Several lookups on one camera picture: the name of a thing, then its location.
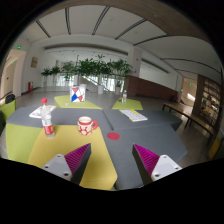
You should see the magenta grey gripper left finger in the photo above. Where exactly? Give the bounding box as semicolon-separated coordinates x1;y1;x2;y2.
42;143;91;185

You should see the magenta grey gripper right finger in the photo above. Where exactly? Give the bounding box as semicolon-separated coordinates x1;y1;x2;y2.
132;144;181;185

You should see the far clear water bottle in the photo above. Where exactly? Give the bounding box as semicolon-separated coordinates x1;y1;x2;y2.
121;90;127;103

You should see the red white patterned mug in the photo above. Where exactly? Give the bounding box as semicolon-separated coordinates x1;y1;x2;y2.
77;116;98;136

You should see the clear bottle red cap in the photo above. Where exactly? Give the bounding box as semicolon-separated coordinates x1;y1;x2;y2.
41;98;55;139

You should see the round red sticker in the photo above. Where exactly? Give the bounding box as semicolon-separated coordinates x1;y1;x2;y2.
107;132;120;140

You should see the yellow white booklet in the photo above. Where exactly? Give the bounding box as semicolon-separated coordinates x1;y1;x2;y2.
121;109;147;122

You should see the white paper tray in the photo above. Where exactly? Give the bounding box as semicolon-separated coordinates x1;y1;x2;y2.
29;105;55;118

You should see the long wooden bench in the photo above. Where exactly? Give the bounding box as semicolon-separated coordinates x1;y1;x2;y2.
162;103;214;137

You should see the red blue white cube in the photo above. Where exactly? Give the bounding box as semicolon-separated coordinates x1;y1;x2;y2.
70;86;85;103

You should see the green chair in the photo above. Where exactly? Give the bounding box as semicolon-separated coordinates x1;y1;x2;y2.
0;94;16;122

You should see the red fire extinguisher box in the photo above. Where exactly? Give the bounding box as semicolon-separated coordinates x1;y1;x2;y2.
28;82;33;92

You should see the wooden bookshelf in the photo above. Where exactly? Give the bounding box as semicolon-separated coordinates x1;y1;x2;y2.
200;79;220;126

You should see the potted green plants row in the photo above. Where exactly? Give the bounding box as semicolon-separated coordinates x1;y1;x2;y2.
41;55;132;88

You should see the framed wall picture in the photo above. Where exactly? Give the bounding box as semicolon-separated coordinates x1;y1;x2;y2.
31;57;39;68

